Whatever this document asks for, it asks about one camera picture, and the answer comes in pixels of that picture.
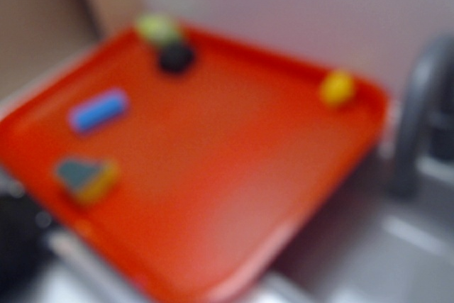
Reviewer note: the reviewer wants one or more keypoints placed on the yellow rubber duck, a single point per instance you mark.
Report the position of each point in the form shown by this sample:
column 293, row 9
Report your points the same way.
column 337, row 88

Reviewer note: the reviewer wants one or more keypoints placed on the red plastic tray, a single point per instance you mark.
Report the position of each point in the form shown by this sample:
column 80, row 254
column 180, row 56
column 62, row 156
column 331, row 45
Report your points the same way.
column 219, row 168

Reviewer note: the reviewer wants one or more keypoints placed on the black square block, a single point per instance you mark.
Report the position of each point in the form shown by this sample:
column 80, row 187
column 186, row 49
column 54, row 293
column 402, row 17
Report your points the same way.
column 175, row 57

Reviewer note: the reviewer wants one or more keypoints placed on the green toy frog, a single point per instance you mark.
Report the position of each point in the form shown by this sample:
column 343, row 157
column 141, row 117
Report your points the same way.
column 158, row 29

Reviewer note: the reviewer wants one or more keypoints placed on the blue pink oblong block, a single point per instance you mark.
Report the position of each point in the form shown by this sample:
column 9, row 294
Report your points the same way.
column 97, row 110

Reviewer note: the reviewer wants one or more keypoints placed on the grey yellow triangular block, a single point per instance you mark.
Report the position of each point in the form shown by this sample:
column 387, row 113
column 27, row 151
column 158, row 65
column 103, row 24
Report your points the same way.
column 87, row 181

